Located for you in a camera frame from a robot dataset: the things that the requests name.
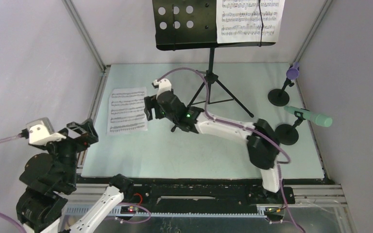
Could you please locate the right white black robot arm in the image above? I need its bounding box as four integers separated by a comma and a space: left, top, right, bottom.
144, 91, 283, 203

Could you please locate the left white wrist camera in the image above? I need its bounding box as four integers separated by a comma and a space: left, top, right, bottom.
20, 117, 67, 146

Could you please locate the black music stand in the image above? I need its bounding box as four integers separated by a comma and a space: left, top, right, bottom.
152, 0, 273, 117

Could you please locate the black round microphone stand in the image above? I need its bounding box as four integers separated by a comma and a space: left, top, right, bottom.
267, 78, 294, 107
274, 118, 304, 146

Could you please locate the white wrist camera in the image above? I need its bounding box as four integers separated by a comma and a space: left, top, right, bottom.
20, 117, 67, 146
152, 78, 172, 97

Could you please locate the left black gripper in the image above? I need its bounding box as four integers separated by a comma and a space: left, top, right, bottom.
39, 116, 100, 187

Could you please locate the green toy microphone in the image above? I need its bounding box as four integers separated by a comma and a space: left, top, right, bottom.
284, 106, 333, 127

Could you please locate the white sheet music page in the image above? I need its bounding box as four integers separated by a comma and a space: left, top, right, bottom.
107, 87, 148, 135
216, 0, 285, 44

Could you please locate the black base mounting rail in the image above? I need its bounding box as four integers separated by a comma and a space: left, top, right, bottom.
74, 176, 295, 222

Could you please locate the aluminium frame rail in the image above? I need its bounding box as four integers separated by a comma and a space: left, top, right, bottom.
61, 0, 110, 174

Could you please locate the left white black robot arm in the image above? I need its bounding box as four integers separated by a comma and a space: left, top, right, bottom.
16, 117, 99, 233

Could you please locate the purple toy microphone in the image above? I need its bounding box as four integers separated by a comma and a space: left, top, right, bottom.
286, 62, 300, 80

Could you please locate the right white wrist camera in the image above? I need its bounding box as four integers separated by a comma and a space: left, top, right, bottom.
152, 78, 172, 97

